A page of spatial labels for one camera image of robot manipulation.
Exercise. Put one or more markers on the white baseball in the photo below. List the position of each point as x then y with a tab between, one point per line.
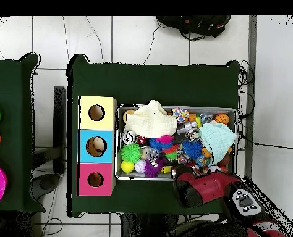
140	166

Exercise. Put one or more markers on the crushed silver can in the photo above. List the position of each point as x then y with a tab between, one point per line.
128	137

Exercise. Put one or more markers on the shallow mesh bin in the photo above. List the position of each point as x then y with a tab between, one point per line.
141	178

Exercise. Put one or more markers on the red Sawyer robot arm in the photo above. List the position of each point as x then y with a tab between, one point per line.
210	185

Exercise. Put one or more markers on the yellow ball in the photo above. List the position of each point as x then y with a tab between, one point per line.
127	167

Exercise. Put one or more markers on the cream yellow cloth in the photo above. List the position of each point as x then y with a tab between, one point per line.
149	121

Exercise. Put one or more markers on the black backpack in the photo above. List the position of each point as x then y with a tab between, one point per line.
198	24

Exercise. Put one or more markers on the green spiky ball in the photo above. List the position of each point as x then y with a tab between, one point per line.
131	153

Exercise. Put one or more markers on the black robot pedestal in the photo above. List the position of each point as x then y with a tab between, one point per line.
146	227

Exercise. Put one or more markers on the purple spiky toy with eyes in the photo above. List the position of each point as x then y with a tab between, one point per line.
151	170

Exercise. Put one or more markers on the small orange basketball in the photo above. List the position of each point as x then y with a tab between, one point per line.
222	118

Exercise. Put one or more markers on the dark green tablecloth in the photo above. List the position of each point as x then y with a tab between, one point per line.
92	79
13	98

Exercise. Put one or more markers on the mint green cloth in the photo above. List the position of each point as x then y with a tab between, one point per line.
218	140

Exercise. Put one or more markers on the black stand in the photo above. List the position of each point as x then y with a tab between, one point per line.
59	123

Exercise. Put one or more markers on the blue spiky toy with eyes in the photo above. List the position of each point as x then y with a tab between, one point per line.
192	149

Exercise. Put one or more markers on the multicolour spiky caterpillar toy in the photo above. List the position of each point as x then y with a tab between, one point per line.
165	139

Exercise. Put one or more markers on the wooden box with three holes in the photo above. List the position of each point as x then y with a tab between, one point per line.
107	167

